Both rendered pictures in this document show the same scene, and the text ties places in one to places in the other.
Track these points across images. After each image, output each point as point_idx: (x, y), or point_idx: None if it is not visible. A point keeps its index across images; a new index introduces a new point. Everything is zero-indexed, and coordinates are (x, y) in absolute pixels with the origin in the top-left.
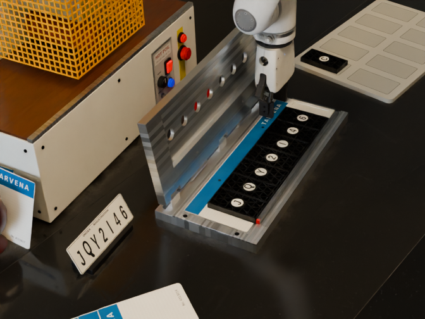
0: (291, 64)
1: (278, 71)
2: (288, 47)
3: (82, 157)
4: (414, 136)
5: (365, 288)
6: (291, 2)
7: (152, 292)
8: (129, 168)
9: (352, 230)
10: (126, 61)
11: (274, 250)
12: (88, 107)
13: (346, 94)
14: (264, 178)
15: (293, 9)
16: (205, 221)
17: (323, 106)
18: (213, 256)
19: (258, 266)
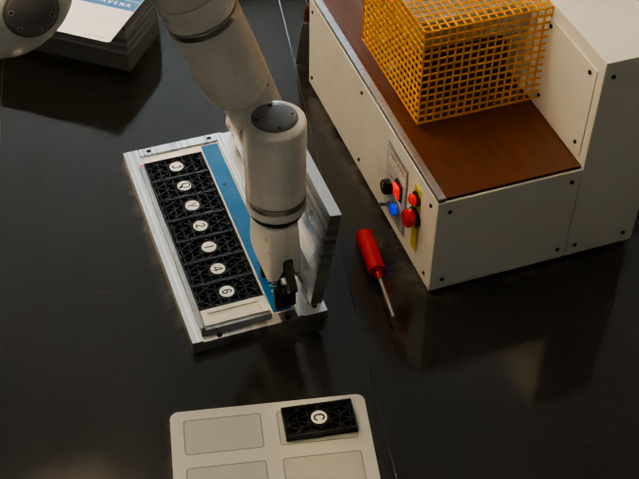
0: (263, 258)
1: (251, 222)
2: (259, 225)
3: (331, 86)
4: (98, 384)
5: (8, 192)
6: (243, 159)
7: (119, 28)
8: (328, 159)
9: (64, 231)
10: (371, 93)
11: (112, 174)
12: (340, 58)
13: (238, 395)
14: (181, 201)
15: (244, 172)
16: (186, 143)
17: (224, 325)
18: (155, 141)
19: (111, 156)
